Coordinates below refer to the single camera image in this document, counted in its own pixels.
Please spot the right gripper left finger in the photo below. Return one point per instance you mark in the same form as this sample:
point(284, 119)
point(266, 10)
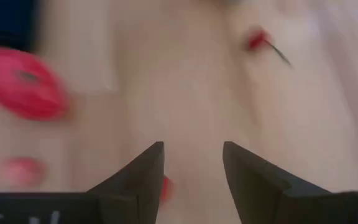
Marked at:
point(141, 193)

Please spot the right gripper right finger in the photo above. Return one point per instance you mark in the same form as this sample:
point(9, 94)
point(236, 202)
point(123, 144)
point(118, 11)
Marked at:
point(259, 193)

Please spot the pink toy strawberry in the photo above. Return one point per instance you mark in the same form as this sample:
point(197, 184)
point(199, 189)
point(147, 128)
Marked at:
point(23, 171)

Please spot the red toy cherry with stem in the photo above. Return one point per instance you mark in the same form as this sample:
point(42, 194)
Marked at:
point(256, 40)

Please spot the pink-red toy tomato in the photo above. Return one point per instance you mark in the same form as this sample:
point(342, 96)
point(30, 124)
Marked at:
point(23, 84)

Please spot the navy blue cloth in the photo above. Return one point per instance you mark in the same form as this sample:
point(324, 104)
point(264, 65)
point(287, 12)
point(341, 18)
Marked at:
point(6, 23)

